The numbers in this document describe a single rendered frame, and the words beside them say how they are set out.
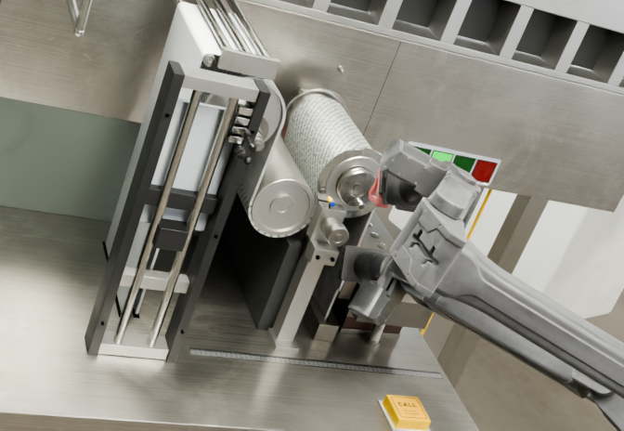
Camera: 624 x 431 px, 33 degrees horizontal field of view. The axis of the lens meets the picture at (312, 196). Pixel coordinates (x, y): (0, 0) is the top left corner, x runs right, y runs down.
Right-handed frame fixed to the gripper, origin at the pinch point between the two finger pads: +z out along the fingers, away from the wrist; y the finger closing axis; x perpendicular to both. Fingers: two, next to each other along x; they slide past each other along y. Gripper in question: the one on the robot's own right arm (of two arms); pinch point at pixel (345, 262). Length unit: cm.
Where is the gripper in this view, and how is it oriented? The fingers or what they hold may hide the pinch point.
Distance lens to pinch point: 204.4
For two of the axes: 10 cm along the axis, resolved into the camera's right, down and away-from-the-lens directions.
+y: 9.0, 1.5, 4.1
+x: 1.5, -9.9, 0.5
